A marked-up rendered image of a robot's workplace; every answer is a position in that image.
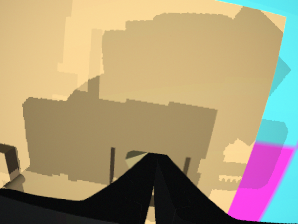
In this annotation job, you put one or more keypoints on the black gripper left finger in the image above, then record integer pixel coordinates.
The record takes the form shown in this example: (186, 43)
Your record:
(125, 201)

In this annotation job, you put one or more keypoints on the pale yellow block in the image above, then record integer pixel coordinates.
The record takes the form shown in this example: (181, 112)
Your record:
(133, 157)

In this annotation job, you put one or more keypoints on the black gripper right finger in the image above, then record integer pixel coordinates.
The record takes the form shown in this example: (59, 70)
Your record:
(178, 201)

